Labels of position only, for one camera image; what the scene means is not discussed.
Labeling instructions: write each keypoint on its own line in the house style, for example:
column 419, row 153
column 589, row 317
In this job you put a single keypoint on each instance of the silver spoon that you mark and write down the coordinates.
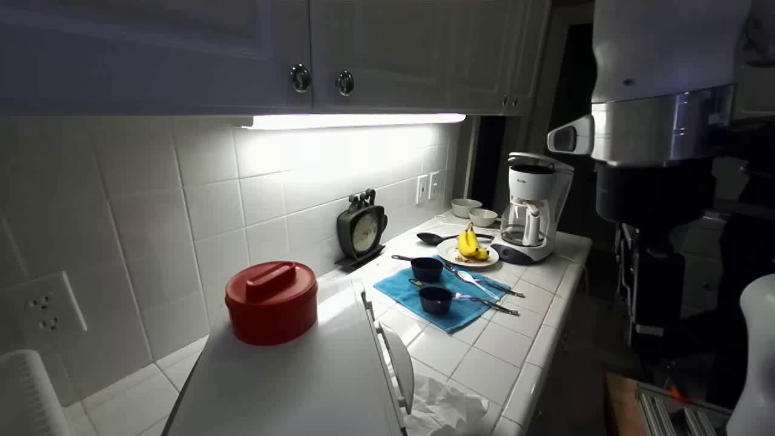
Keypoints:
column 472, row 281

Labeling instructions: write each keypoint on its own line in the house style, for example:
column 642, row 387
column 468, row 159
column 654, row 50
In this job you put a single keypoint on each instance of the white wall outlet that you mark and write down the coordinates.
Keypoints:
column 45, row 310

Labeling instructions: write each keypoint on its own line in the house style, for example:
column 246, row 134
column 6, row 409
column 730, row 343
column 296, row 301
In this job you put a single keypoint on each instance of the under-cabinet light strip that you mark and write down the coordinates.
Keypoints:
column 355, row 122

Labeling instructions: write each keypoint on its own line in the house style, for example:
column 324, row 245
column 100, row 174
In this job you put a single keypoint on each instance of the crumpled white paper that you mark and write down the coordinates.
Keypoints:
column 448, row 406

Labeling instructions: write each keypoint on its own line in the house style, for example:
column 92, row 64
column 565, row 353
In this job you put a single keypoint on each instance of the glass coffee carafe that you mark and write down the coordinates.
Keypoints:
column 524, row 222

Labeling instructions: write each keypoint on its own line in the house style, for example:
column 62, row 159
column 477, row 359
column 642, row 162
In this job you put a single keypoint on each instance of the white cabinet door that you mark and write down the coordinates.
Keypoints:
column 419, row 49
column 146, row 49

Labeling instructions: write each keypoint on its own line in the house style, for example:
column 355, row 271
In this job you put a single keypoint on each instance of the small white wall switch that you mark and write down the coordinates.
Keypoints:
column 422, row 188
column 433, row 181

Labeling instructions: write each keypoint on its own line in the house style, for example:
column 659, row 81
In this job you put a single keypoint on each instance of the white plate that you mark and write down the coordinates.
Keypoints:
column 487, row 262

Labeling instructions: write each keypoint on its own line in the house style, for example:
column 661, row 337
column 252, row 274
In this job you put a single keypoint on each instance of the black small bowl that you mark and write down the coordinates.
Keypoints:
column 427, row 237

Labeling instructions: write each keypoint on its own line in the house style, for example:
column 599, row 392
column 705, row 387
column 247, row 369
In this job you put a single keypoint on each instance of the yellow banana bunch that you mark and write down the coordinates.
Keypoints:
column 468, row 242

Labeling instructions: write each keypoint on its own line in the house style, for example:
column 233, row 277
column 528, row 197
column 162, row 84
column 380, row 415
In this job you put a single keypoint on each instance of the red round lid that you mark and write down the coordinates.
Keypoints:
column 269, row 306

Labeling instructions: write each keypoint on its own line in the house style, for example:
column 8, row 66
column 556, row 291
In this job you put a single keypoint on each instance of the black cup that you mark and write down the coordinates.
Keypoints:
column 427, row 268

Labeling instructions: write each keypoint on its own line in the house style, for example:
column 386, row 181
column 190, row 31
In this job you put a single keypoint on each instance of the white toaster oven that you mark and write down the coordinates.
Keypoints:
column 298, row 387

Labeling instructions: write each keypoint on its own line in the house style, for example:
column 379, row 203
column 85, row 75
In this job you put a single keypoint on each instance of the blue measuring cup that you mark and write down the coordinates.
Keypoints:
column 437, row 301

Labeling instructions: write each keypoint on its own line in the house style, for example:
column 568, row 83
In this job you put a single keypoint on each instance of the round metal cabinet knob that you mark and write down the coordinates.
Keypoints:
column 300, row 78
column 345, row 83

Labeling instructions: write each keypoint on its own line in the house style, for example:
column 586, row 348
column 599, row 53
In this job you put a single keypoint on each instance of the white paper towel roll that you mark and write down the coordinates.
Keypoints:
column 26, row 399

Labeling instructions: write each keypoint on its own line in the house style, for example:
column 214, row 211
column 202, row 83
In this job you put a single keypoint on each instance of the blue towel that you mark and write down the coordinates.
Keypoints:
column 401, row 293

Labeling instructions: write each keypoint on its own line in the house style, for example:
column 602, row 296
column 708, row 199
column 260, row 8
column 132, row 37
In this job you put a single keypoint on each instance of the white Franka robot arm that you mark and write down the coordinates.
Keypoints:
column 668, row 49

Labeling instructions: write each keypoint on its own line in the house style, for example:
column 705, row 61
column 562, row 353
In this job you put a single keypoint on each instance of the small white bowl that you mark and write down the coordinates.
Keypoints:
column 485, row 216
column 466, row 207

